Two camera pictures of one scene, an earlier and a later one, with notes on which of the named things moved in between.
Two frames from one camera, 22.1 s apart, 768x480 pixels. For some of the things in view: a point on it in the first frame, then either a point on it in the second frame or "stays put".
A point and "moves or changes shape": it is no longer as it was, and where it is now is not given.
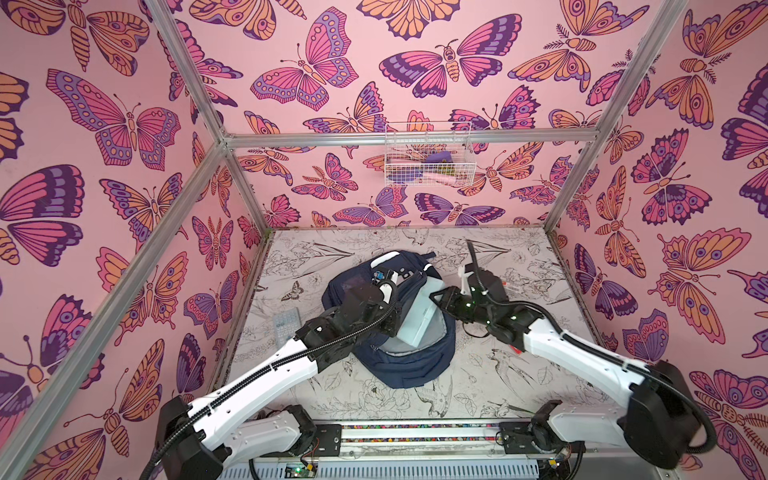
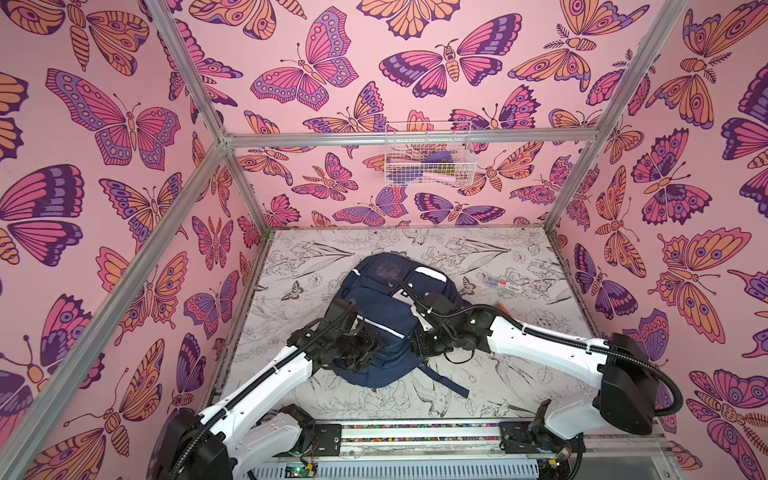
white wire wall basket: x=429 y=154 stays put
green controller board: x=298 y=470 stays put
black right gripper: x=477 y=278 → x=428 y=342
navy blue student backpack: x=390 y=361 moves or changes shape
